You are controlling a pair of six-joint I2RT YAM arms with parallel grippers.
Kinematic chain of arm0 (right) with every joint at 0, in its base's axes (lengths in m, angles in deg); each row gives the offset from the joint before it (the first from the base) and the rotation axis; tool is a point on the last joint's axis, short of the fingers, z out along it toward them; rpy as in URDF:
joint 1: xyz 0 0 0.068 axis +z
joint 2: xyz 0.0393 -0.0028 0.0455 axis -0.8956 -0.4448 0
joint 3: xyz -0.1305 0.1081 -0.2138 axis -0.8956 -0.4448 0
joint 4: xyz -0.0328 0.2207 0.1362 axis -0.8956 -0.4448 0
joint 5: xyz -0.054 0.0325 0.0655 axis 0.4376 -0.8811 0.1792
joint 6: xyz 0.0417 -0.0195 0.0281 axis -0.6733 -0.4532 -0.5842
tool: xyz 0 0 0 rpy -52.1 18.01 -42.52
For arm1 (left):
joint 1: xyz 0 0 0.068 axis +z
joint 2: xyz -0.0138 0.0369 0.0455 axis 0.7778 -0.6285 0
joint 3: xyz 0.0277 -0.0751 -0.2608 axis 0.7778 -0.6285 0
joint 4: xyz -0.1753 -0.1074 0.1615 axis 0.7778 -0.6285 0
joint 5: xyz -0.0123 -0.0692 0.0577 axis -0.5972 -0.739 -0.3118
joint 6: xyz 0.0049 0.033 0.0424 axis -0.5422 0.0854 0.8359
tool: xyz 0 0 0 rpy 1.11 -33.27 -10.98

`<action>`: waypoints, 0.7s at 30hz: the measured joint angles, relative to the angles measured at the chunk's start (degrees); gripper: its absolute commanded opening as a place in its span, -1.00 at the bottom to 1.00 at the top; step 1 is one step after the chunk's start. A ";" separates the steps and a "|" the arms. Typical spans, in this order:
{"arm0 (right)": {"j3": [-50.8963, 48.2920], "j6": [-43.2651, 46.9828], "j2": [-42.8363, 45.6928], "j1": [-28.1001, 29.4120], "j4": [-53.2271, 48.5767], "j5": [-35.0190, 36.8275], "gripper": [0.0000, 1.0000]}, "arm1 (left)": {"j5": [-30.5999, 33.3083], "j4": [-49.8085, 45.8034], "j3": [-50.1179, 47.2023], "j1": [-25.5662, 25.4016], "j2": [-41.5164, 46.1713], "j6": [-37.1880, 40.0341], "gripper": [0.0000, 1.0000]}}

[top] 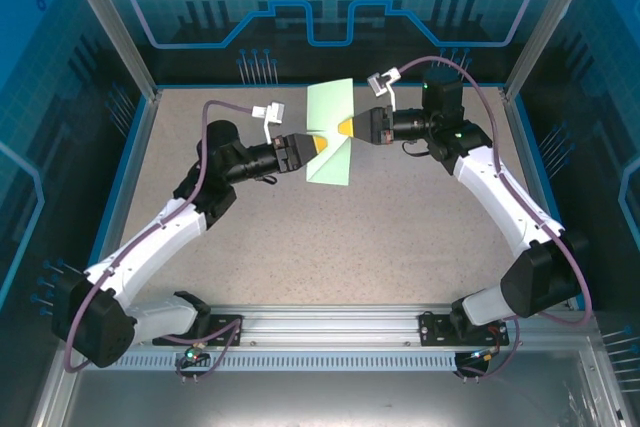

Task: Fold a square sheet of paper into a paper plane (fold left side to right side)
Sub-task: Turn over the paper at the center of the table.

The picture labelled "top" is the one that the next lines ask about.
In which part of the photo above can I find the aluminium mounting rail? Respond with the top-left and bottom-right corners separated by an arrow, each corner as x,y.
64,304 -> 599,348

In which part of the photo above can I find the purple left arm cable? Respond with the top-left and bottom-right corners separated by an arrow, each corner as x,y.
63,99 -> 257,384

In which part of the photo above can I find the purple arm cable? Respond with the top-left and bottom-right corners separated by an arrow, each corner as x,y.
397,56 -> 595,382
63,99 -> 257,384

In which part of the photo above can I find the sheet metal tray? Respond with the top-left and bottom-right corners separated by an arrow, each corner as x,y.
29,336 -> 624,427

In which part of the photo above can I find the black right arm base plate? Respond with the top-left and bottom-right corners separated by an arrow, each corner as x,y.
418,311 -> 511,348

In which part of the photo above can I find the aluminium frame post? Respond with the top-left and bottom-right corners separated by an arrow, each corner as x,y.
54,0 -> 162,101
503,0 -> 604,101

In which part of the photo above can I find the brass cable connector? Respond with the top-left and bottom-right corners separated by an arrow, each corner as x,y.
183,339 -> 210,364
467,344 -> 502,364

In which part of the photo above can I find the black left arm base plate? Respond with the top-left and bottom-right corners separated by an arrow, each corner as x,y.
152,313 -> 247,348

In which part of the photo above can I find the slotted grey cable duct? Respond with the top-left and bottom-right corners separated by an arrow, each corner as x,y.
79,352 -> 464,373

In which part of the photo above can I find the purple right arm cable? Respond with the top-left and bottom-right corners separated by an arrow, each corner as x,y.
397,56 -> 595,382

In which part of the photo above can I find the light green paper sheet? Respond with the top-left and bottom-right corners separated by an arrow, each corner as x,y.
304,77 -> 355,187

